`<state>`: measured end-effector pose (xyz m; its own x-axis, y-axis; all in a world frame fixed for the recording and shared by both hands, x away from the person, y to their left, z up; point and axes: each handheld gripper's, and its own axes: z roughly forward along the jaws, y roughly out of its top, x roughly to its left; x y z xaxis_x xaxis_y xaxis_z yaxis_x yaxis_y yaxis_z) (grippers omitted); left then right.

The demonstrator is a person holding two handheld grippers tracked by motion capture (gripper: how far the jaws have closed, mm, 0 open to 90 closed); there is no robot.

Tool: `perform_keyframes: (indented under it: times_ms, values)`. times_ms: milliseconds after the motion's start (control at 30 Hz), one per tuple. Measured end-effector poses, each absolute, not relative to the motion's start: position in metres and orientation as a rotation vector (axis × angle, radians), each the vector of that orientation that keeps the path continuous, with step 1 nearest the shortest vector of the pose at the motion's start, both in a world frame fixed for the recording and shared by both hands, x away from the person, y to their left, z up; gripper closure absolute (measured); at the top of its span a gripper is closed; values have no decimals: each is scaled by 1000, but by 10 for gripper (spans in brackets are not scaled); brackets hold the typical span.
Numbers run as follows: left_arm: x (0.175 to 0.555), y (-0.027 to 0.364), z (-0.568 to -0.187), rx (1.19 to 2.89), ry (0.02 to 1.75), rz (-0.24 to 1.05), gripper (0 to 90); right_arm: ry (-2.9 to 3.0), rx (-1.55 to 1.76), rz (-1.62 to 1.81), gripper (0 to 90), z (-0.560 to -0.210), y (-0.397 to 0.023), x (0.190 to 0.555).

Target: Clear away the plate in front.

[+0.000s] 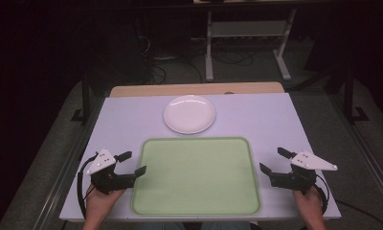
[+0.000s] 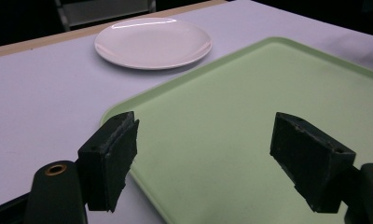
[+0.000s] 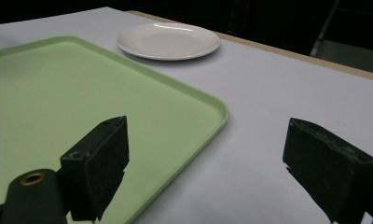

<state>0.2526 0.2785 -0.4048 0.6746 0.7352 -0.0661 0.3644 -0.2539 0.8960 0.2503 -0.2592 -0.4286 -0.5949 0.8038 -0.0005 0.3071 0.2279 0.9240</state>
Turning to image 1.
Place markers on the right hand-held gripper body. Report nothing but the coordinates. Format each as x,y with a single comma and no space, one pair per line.
307,164

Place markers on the metal floor rail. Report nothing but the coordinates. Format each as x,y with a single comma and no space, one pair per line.
365,150
62,179

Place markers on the white table board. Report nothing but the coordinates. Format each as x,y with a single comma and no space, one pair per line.
259,121

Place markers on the white metal desk frame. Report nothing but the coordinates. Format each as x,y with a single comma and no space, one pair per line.
248,28

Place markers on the light green tray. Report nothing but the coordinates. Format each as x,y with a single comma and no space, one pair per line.
196,179

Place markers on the wooden table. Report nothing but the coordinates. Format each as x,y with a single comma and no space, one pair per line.
196,88

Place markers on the white round plate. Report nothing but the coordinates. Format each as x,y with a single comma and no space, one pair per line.
189,115

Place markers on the black metal stand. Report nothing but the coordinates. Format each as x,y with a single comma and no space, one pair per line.
85,99
349,96

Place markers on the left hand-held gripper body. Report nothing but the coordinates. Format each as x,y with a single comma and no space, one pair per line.
101,161

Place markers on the person's right hand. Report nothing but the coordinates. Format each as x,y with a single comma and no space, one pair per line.
309,204

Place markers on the person's left hand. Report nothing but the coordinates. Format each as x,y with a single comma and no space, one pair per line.
100,201

